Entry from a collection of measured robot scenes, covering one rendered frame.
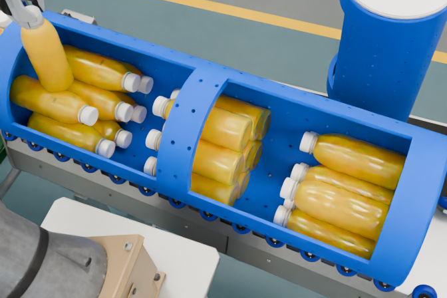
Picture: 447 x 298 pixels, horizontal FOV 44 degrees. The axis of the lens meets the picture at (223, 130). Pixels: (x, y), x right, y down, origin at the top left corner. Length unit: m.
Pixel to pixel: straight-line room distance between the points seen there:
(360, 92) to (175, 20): 1.39
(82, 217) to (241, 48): 1.76
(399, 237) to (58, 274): 0.51
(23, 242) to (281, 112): 0.63
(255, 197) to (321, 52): 1.54
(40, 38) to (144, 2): 1.87
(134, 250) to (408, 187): 0.44
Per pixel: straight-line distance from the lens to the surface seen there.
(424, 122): 2.30
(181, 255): 0.94
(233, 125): 1.00
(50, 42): 1.09
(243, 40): 2.67
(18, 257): 0.75
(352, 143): 1.04
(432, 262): 1.20
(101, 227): 0.99
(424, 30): 1.44
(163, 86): 1.27
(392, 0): 1.42
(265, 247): 1.18
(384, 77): 1.56
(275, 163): 1.20
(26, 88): 1.22
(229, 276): 2.12
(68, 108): 1.16
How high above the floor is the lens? 2.03
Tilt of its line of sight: 59 degrees down
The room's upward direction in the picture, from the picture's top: 8 degrees counter-clockwise
